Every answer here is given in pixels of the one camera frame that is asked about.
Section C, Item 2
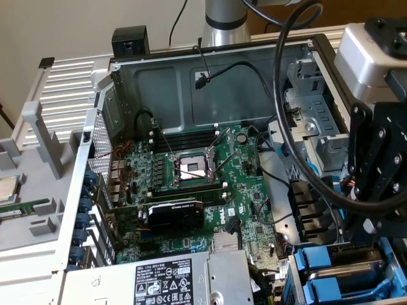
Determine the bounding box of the looped black wire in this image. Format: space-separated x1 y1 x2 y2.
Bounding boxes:
134 109 160 140

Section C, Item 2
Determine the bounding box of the silver CPU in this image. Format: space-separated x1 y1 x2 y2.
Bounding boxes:
0 175 22 205

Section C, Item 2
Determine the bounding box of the empty blue disk carrier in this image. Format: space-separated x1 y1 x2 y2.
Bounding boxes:
301 275 401 302

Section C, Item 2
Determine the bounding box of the black RAM slot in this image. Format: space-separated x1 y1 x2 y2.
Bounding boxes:
152 136 219 153
151 128 220 144

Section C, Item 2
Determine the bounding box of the red yellow power wire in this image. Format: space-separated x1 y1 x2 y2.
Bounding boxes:
340 176 359 200

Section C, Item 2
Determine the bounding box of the grey metal disk bay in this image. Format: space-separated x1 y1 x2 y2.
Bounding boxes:
284 231 407 305

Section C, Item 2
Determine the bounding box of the black box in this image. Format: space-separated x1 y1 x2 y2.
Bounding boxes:
111 27 151 60

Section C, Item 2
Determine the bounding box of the black graphics card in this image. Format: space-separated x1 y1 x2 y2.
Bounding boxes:
106 197 206 236

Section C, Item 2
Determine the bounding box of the metal locking lever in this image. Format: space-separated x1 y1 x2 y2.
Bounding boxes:
151 117 175 157
209 149 238 179

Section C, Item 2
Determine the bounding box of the braided power cable bundle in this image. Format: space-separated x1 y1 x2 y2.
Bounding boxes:
247 263 282 305

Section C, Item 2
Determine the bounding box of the thin black red wire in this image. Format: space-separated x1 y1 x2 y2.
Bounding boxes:
192 37 212 83

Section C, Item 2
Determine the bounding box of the flat light blue SATA wire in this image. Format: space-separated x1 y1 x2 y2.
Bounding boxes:
277 141 346 196

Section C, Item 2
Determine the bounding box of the thin black fan wire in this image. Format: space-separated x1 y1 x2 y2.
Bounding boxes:
256 198 271 225

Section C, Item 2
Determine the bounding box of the grey parts rack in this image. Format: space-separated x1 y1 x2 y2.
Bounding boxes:
0 101 87 255

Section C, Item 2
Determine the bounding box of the curved black wire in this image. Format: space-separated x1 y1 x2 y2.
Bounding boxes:
253 126 292 189

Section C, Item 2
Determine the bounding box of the black SATA wire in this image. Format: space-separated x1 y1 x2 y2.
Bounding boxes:
224 215 241 252

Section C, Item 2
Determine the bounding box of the silver metal drive cage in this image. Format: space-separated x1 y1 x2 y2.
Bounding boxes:
266 58 350 179

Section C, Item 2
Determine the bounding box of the green Dell motherboard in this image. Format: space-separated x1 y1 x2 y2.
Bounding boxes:
107 123 289 287

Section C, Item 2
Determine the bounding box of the grey power supply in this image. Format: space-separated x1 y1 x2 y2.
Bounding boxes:
62 249 255 305

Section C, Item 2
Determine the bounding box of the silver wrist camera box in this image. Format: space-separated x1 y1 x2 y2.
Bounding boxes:
333 22 407 103

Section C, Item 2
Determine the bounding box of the silver chipset heatsink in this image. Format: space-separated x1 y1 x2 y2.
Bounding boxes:
211 233 240 254

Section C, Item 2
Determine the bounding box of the black fan shroud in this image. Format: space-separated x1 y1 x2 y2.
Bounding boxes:
287 179 340 245

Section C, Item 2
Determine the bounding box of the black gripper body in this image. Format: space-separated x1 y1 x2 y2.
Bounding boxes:
373 102 407 153

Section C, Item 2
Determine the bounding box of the thin dark rod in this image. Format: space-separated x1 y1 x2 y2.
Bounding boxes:
0 103 15 131

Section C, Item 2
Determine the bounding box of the CPU socket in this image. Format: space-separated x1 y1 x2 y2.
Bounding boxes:
170 149 220 188

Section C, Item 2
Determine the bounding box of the installed green RAM stick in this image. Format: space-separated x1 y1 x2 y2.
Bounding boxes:
148 186 225 201

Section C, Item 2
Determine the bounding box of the thin black cable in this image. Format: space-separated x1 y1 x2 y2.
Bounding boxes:
168 0 189 45

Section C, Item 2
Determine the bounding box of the black wire with connector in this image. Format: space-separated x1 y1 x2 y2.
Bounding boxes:
194 60 289 116

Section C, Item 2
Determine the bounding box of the hard disk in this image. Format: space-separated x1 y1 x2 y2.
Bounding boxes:
293 245 397 288

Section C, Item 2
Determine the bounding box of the metal socket cover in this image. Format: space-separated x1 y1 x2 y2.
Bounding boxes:
206 126 237 159

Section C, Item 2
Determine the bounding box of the open PC case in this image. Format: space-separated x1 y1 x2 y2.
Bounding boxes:
52 33 407 305

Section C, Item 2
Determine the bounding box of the brown cardboard box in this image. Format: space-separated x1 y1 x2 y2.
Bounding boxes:
246 0 366 35

